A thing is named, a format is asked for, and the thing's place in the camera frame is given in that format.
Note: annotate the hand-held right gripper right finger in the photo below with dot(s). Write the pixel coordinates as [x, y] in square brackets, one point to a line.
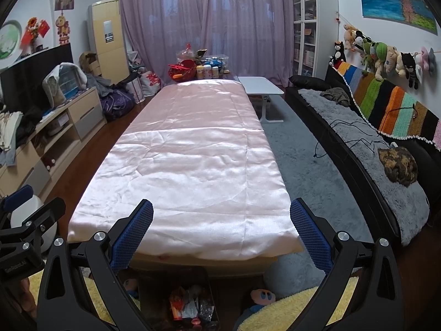
[310, 238]

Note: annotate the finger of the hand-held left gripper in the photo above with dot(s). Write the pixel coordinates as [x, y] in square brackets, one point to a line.
[48, 215]
[20, 196]

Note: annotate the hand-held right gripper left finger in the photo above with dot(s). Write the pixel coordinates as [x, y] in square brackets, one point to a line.
[137, 234]

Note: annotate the black storage bin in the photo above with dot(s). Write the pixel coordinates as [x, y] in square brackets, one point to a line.
[208, 279]

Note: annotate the white round bin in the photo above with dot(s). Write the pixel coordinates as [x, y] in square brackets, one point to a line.
[31, 210]

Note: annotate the clothes heap on cabinet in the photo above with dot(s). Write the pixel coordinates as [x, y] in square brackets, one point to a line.
[17, 131]

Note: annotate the pink blue plush toy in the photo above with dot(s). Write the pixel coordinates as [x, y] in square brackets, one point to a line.
[263, 296]

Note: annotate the black sofa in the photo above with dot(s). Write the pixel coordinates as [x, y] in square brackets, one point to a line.
[351, 165]

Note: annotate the grey carpet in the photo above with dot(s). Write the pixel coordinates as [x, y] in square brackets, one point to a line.
[293, 151]

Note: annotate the pink satin tablecloth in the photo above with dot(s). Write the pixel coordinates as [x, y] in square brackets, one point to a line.
[193, 162]

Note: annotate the wooden television cabinet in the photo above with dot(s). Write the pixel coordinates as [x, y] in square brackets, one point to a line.
[86, 110]

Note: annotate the camouflage cushion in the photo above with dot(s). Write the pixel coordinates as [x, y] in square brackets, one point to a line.
[398, 167]

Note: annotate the grey fur blanket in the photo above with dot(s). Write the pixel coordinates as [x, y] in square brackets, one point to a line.
[344, 124]

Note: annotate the covered plastic drawer box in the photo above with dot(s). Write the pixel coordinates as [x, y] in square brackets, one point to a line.
[63, 82]

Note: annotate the black television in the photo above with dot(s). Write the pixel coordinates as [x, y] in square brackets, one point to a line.
[31, 72]

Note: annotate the olive cloth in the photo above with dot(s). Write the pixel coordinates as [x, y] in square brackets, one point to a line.
[336, 97]

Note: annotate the cardboard box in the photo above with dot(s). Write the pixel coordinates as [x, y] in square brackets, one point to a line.
[89, 63]

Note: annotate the white red shopping bag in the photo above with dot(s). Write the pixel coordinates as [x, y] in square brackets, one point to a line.
[151, 82]

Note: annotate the striped crochet blanket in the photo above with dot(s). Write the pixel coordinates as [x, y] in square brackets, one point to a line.
[389, 107]

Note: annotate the white folding table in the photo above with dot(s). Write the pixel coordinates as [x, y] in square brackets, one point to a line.
[262, 86]

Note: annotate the red flower decoration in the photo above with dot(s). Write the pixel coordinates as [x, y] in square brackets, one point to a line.
[34, 31]

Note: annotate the red basket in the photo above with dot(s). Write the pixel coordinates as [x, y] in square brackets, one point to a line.
[182, 70]

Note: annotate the white yellow bottle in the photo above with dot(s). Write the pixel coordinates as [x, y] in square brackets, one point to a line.
[208, 72]
[201, 72]
[216, 72]

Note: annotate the hanging doll ornament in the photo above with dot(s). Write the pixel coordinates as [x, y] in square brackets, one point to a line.
[62, 27]

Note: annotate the beige standing air conditioner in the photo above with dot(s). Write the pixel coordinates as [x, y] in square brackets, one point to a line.
[106, 38]

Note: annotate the clear plastic storage box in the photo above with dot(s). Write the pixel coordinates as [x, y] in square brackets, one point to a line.
[217, 60]

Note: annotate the row of plush toys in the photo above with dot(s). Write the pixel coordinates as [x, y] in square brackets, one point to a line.
[382, 55]

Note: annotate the white bookshelf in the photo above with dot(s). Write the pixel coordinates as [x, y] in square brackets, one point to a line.
[306, 24]

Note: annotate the purple curtain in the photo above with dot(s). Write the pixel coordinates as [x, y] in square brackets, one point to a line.
[206, 17]

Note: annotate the round green wall picture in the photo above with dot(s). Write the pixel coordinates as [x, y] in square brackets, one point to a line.
[8, 39]

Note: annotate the landscape wall painting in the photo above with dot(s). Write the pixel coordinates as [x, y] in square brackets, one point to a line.
[392, 0]

